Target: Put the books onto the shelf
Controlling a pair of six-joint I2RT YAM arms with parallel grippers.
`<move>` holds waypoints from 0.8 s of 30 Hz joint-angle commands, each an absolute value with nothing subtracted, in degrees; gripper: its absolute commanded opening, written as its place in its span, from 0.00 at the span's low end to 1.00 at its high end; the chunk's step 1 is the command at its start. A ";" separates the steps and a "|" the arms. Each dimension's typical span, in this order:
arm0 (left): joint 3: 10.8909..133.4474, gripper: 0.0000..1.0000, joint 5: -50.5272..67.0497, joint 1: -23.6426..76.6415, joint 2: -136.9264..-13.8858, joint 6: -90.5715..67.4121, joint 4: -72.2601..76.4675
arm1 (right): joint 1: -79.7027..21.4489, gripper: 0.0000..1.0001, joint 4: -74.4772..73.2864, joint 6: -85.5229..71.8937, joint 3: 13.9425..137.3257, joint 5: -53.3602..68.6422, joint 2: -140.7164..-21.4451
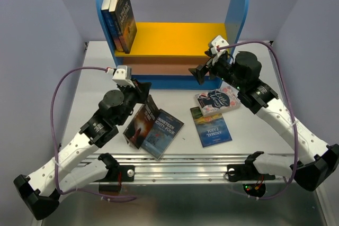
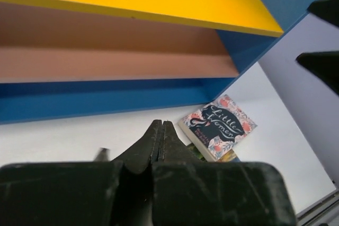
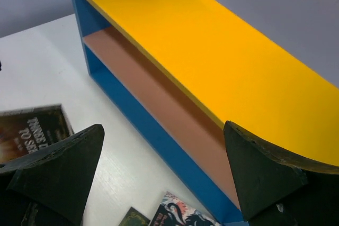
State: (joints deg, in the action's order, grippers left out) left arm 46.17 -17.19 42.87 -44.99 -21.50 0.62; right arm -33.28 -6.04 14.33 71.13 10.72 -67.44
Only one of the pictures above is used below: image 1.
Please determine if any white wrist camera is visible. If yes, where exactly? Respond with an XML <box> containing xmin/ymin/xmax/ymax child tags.
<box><xmin>105</xmin><ymin>65</ymin><xmax>134</xmax><ymax>87</ymax></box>
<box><xmin>204</xmin><ymin>35</ymin><xmax>229</xmax><ymax>66</ymax></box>

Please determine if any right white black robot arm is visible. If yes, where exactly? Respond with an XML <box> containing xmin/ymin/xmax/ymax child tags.
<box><xmin>189</xmin><ymin>51</ymin><xmax>338</xmax><ymax>191</ymax></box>

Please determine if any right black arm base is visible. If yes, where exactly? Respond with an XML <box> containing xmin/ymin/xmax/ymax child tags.
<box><xmin>224</xmin><ymin>164</ymin><xmax>275</xmax><ymax>183</ymax></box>

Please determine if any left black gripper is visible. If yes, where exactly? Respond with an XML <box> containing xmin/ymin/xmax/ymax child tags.
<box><xmin>118</xmin><ymin>78</ymin><xmax>151</xmax><ymax>125</ymax></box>

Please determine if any Nineteen Eighty-Four book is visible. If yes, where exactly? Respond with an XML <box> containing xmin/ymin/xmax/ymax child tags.
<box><xmin>141</xmin><ymin>109</ymin><xmax>184</xmax><ymax>160</ymax></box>

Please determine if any Little Women book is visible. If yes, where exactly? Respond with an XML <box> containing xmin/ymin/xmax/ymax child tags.
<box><xmin>194</xmin><ymin>86</ymin><xmax>240</xmax><ymax>117</ymax></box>

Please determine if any A Tale of Two Cities book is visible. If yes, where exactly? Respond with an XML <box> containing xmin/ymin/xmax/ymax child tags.
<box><xmin>109</xmin><ymin>0</ymin><xmax>137</xmax><ymax>54</ymax></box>

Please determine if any Jane Eyre book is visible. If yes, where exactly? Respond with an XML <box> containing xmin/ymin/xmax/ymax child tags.
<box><xmin>101</xmin><ymin>0</ymin><xmax>123</xmax><ymax>52</ymax></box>

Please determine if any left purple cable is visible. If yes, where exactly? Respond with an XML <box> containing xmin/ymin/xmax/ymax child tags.
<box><xmin>50</xmin><ymin>66</ymin><xmax>137</xmax><ymax>203</ymax></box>

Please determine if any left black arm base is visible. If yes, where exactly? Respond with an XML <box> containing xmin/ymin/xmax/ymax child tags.
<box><xmin>95</xmin><ymin>165</ymin><xmax>135</xmax><ymax>183</ymax></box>

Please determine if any aluminium mounting rail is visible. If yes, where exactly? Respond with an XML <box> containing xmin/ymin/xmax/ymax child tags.
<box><xmin>43</xmin><ymin>153</ymin><xmax>324</xmax><ymax>184</ymax></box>

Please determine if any Three Days to See book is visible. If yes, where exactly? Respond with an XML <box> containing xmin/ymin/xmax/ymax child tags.
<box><xmin>123</xmin><ymin>95</ymin><xmax>160</xmax><ymax>149</ymax></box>

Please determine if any blue and yellow bookshelf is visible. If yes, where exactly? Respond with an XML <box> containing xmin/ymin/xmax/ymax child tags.
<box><xmin>95</xmin><ymin>0</ymin><xmax>249</xmax><ymax>90</ymax></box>

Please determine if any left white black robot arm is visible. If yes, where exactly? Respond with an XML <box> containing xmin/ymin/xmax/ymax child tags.
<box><xmin>14</xmin><ymin>78</ymin><xmax>151</xmax><ymax>220</ymax></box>

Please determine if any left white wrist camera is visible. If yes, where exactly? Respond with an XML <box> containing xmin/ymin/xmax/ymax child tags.
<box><xmin>105</xmin><ymin>65</ymin><xmax>134</xmax><ymax>87</ymax></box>

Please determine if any Animal Farm book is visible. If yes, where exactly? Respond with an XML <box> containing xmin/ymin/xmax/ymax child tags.
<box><xmin>190</xmin><ymin>107</ymin><xmax>232</xmax><ymax>148</ymax></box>

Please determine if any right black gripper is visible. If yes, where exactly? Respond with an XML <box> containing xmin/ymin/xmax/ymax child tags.
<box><xmin>187</xmin><ymin>50</ymin><xmax>245</xmax><ymax>91</ymax></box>

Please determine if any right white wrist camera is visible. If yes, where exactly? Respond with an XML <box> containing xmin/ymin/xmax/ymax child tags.
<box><xmin>204</xmin><ymin>35</ymin><xmax>229</xmax><ymax>66</ymax></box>

